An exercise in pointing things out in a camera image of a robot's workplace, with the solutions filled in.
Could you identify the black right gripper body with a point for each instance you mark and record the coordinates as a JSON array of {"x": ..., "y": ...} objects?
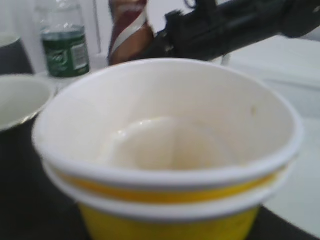
[{"x": 213, "y": 30}]

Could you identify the brown coffee drink bottle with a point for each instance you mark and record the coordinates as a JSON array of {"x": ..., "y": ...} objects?
[{"x": 131, "y": 33}]

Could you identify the yellow paper cup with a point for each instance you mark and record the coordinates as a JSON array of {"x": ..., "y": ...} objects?
[{"x": 168, "y": 149}]

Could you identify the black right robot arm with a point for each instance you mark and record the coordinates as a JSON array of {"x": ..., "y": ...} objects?
[{"x": 300, "y": 17}]

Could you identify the clear water bottle green label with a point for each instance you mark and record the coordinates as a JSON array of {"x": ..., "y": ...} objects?
[{"x": 63, "y": 36}]

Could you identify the dark grey mug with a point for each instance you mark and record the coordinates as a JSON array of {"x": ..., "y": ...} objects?
[{"x": 13, "y": 56}]

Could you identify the black mug white interior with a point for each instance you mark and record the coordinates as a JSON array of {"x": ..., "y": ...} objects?
[{"x": 31, "y": 207}]

